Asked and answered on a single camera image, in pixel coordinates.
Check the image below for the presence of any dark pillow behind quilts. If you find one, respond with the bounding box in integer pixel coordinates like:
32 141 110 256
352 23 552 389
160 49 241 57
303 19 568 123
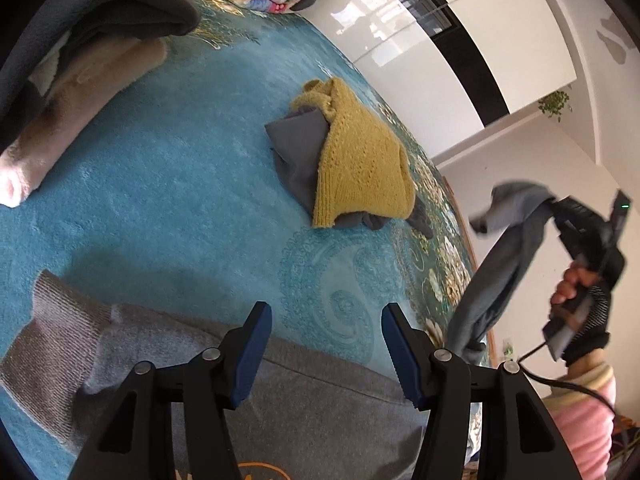
290 0 317 12

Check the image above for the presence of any grey sweatshirt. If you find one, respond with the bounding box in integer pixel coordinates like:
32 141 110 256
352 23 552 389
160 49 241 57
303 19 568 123
0 179 557 480

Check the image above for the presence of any pink sleeve forearm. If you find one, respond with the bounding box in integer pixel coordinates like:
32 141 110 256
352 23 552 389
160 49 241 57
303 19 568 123
541 288 618 480

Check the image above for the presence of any white black wardrobe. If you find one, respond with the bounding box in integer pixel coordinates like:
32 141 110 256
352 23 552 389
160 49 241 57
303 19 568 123
303 0 576 157

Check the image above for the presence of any hanging green plant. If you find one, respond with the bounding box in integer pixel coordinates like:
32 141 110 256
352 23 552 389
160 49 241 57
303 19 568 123
537 90 573 122

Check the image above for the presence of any black cable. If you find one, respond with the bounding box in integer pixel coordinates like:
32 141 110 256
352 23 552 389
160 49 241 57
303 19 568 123
516 339 624 441

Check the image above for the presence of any person right hand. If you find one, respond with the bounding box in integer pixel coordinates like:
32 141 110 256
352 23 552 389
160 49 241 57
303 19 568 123
550 261 600 310

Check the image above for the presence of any folded dark grey garment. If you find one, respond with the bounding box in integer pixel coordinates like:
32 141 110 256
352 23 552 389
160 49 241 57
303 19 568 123
1 0 201 148

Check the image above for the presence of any folded pink beige garment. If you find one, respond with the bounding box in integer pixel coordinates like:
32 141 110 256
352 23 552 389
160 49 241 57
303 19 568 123
1 36 167 208

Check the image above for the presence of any yellow knitted sweater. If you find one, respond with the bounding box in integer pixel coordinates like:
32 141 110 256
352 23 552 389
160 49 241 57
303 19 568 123
291 77 416 229

